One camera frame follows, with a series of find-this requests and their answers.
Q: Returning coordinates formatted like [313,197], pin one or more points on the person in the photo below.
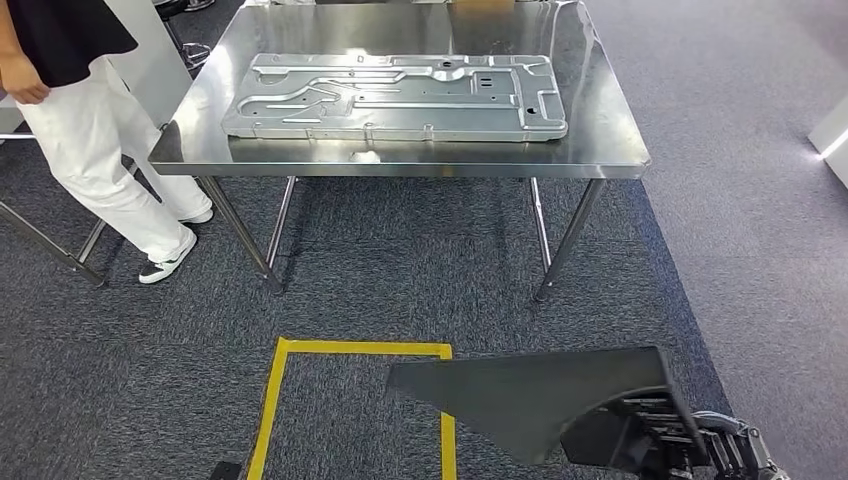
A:
[99,152]

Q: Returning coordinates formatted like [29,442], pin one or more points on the stainless steel side table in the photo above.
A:
[53,248]

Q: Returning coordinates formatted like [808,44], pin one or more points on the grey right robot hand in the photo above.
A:
[729,450]

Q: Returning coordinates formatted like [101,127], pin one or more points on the white platform block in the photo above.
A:
[835,132]

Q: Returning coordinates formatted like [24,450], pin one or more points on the black plastic frame part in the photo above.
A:
[517,397]

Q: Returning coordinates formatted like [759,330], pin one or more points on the embossed grey metal plate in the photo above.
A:
[397,106]

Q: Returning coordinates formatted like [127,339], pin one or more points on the stainless steel workbench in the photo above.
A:
[596,132]

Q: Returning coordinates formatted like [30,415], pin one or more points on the yellow floor tape square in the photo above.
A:
[272,411]

